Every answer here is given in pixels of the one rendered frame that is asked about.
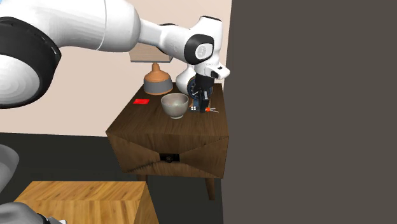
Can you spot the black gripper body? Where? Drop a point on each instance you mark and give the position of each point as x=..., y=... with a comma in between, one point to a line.
x=204, y=82

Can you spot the dark wood nightstand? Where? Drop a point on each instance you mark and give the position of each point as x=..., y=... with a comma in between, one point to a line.
x=149, y=124

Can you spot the grey bowl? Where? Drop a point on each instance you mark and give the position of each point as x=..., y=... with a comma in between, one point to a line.
x=174, y=104

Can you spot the orange grey table lamp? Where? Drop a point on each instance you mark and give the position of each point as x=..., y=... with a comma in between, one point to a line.
x=157, y=80

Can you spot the red flat card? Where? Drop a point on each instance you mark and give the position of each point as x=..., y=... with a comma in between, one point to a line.
x=141, y=101

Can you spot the blue round clock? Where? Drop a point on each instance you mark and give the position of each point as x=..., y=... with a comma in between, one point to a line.
x=192, y=90

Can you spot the light wood robot stand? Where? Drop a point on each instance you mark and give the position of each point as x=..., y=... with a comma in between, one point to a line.
x=80, y=198

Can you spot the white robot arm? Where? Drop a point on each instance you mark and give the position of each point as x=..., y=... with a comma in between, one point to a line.
x=77, y=24

